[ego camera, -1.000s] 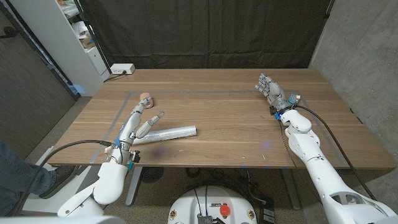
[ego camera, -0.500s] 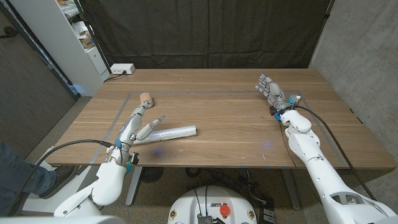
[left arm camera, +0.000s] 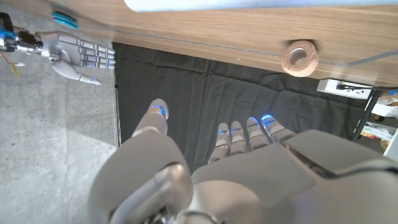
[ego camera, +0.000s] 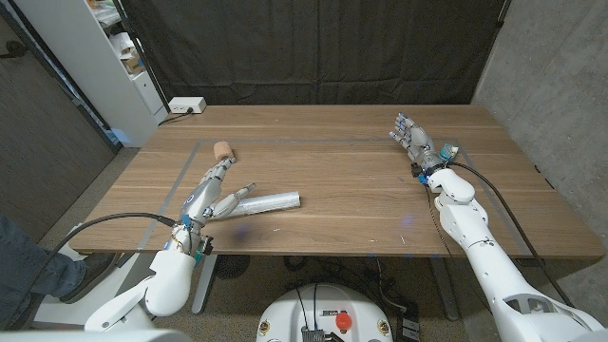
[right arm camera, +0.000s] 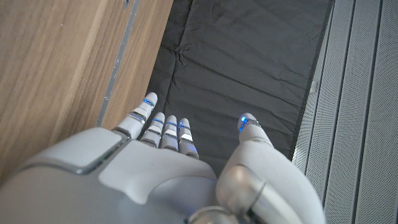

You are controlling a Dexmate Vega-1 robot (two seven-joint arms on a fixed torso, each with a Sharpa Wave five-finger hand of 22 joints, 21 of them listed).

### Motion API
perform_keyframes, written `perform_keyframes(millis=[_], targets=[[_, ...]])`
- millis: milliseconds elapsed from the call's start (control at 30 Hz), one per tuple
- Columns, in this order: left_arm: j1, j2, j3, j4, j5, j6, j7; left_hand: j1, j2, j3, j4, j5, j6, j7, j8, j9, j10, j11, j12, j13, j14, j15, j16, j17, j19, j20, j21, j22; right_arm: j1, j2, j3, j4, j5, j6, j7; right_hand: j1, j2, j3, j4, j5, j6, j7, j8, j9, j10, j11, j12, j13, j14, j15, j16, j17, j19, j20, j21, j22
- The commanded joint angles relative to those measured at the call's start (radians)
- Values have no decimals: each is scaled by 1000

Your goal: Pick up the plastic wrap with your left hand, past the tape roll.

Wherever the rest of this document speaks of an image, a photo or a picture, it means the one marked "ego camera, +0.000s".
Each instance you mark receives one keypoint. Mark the wooden table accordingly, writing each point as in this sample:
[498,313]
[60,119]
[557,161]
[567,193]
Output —
[180,176]

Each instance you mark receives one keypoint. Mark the teal right wrist camera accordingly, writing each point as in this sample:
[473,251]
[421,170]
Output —
[448,153]

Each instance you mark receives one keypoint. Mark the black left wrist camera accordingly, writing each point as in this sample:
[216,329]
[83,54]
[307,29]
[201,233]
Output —
[206,244]

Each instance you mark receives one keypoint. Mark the black floor power strip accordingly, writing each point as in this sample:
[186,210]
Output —
[408,325]

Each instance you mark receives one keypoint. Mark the white power strip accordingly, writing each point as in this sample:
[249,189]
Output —
[187,104]

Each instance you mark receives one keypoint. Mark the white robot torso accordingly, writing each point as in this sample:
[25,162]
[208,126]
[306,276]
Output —
[95,336]

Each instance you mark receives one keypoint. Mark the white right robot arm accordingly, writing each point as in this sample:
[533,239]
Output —
[489,266]

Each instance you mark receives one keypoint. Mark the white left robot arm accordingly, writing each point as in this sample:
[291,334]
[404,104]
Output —
[166,280]

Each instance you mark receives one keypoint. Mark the black fabric backdrop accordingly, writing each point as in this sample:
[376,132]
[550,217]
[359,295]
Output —
[313,52]

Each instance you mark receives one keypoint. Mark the person's dark shoe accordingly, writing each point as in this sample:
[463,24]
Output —
[90,275]

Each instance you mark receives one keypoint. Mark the small cardboard box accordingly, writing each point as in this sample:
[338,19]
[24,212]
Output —
[133,62]

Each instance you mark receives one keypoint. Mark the black round floor fan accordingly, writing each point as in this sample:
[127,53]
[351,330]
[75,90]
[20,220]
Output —
[232,266]

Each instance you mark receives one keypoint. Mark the white shelf cabinet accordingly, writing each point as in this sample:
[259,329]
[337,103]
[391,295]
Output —
[95,71]

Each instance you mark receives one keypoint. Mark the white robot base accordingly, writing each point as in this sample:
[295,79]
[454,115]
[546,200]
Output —
[323,304]

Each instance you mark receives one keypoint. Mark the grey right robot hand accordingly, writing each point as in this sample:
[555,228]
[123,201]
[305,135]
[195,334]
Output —
[418,142]

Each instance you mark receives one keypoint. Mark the person's leg in jeans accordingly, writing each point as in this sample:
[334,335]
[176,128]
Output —
[28,271]

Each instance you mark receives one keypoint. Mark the black backdrop stand pole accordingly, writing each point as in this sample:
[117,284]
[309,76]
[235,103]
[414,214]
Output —
[142,57]

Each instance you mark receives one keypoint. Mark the white table leg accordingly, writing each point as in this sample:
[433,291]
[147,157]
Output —
[203,285]

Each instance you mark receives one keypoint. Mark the tan tape roll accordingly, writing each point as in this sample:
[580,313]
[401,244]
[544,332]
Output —
[223,150]

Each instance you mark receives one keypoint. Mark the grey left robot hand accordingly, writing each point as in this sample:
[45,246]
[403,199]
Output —
[202,199]

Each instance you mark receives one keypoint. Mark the grey table leg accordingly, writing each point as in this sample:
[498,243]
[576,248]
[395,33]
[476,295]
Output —
[445,290]

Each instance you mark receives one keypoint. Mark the red emergency stop button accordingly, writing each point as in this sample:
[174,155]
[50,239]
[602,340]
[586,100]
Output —
[343,320]

